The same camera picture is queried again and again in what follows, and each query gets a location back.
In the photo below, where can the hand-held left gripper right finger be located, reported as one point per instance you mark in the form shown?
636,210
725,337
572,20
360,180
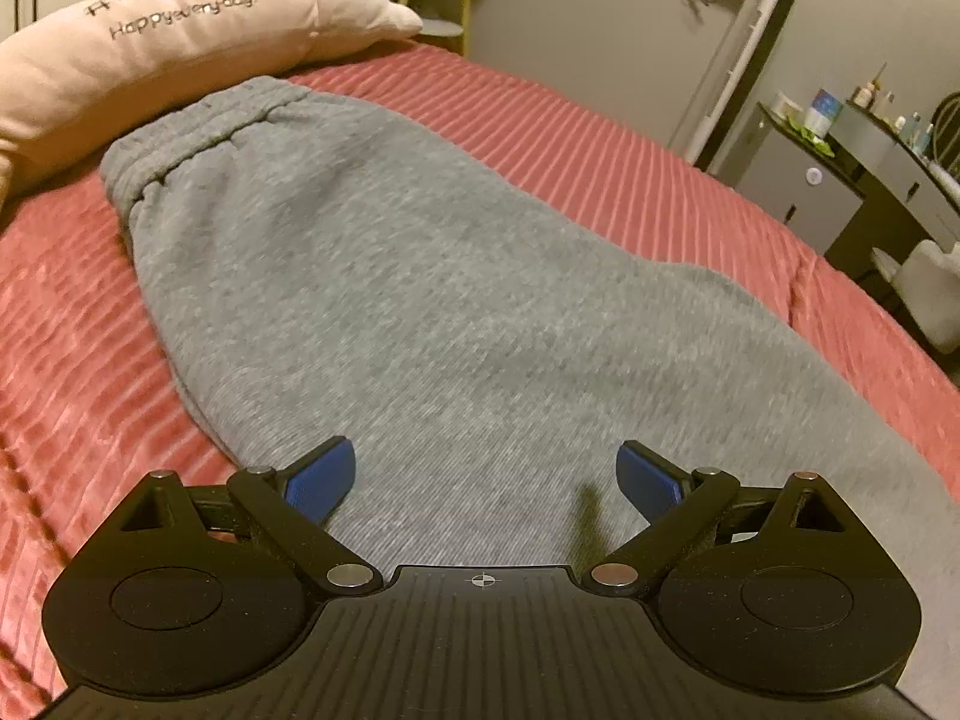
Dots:
645,476

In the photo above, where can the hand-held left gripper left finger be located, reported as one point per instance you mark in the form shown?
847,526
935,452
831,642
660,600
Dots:
322,476

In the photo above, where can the grey pants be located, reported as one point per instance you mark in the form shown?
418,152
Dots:
450,277

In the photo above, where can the grey cabinet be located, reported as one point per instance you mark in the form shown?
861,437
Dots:
802,195

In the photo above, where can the white stool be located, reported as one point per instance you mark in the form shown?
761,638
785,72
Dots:
930,277

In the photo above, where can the red ribbed bedspread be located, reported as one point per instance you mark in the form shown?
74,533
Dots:
525,127

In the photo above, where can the white cup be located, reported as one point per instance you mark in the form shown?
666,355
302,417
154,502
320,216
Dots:
785,105

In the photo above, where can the white and blue canister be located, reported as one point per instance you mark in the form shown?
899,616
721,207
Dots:
822,114

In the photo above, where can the black desk with grey drawers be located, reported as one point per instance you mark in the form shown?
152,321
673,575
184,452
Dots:
877,142

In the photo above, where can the blue bottle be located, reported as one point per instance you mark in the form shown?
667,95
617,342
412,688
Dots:
913,133

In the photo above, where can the white framed standing mirror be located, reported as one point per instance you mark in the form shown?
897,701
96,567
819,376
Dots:
752,37

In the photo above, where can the pink plush pillow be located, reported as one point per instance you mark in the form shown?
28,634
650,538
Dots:
150,37

